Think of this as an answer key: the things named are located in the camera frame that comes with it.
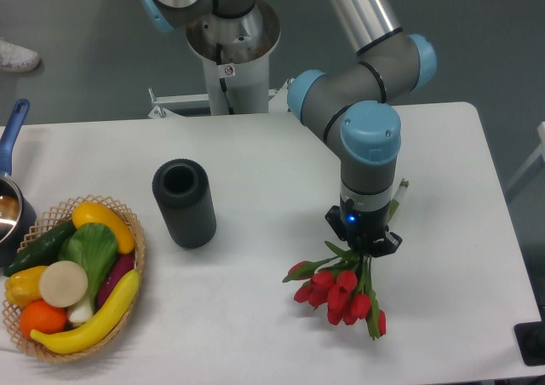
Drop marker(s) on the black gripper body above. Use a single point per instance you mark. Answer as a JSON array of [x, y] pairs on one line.
[[366, 219]]

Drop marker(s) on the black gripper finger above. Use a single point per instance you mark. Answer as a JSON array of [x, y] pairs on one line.
[[386, 245], [337, 220]]

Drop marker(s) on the red tulip bouquet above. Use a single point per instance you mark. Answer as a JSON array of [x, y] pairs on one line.
[[343, 283]]

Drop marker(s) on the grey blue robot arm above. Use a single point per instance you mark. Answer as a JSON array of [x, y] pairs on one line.
[[350, 113]]

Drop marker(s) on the dark grey ribbed vase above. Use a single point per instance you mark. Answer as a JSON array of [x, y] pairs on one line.
[[182, 191]]

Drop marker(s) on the black device at edge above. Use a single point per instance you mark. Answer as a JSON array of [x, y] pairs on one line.
[[530, 339]]

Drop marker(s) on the purple sweet potato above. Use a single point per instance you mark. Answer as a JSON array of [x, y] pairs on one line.
[[122, 265]]

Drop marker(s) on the green bok choy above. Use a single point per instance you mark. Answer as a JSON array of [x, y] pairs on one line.
[[93, 247]]

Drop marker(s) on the yellow squash upper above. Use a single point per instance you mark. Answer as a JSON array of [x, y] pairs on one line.
[[91, 212]]

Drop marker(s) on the woven wicker basket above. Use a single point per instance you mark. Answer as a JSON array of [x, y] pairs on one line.
[[51, 218]]

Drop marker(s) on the beige round disc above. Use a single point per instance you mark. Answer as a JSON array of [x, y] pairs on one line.
[[63, 284]]

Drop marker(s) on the green cucumber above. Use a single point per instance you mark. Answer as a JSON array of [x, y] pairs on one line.
[[43, 250]]

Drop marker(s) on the yellow banana squash lower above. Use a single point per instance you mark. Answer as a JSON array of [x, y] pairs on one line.
[[100, 325]]

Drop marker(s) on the orange fruit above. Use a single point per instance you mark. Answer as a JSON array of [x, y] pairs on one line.
[[43, 317]]

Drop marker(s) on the yellow bell pepper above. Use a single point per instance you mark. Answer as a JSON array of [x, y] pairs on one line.
[[22, 288]]

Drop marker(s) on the white shoe left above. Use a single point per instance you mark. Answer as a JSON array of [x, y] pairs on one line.
[[18, 59]]

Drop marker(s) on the white furniture frame right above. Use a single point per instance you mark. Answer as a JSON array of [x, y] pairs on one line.
[[528, 170]]

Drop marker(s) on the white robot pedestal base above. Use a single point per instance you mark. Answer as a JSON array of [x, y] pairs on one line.
[[235, 55]]

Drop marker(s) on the blue handled saucepan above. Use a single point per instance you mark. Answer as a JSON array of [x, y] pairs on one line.
[[17, 214]]

